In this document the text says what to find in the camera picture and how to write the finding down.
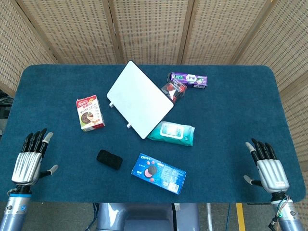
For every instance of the black felt whiteboard eraser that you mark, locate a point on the black felt whiteboard eraser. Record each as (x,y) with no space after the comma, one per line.
(109,159)

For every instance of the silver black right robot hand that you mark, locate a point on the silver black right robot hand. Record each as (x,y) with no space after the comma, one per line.
(272,173)

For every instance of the red white biscuit box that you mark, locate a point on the red white biscuit box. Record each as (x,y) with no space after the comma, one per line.
(90,113)

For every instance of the blue Oreo cookie box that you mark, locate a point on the blue Oreo cookie box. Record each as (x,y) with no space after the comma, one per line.
(158,173)

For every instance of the green wet wipes pack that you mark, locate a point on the green wet wipes pack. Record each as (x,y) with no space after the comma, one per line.
(170,133)

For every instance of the purple toothpaste box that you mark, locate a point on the purple toothpaste box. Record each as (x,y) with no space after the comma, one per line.
(190,79)

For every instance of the grey-blue robot torso base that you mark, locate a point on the grey-blue robot torso base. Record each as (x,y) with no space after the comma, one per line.
(144,216)

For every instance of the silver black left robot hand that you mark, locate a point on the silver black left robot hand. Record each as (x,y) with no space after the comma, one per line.
(26,166)

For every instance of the small white whiteboard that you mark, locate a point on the small white whiteboard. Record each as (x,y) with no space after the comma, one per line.
(139,98)

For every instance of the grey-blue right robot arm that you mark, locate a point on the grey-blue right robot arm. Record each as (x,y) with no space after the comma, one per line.
(290,220)

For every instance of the black equipment behind screen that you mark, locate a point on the black equipment behind screen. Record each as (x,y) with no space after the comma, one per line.
(4,106)

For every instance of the blue felt table cover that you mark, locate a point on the blue felt table cover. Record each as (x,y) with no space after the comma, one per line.
(228,144)

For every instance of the bamboo folding screen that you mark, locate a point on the bamboo folding screen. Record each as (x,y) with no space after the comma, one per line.
(154,29)

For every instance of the dark red snack package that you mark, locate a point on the dark red snack package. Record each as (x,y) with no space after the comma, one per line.
(174,91)

